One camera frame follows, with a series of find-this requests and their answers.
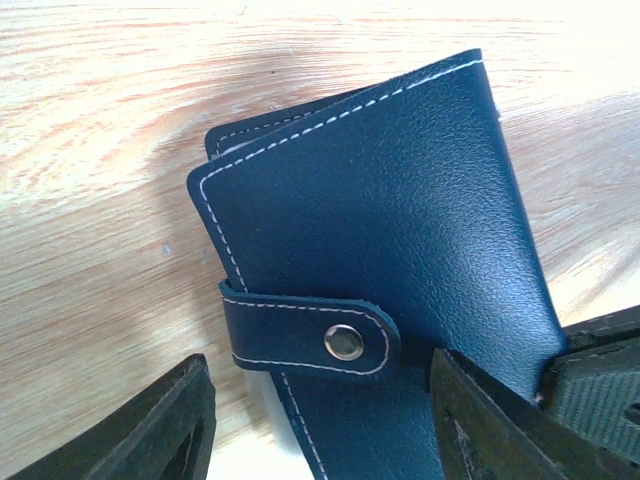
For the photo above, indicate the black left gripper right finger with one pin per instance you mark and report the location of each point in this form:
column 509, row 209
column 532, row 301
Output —
column 484, row 430

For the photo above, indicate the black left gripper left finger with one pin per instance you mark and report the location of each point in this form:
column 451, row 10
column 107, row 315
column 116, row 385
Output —
column 164, row 432

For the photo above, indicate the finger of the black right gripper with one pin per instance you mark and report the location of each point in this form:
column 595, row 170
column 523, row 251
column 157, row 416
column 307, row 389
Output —
column 593, row 389

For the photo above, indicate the blue leather card holder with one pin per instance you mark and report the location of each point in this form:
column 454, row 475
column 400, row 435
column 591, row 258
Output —
column 361, row 232

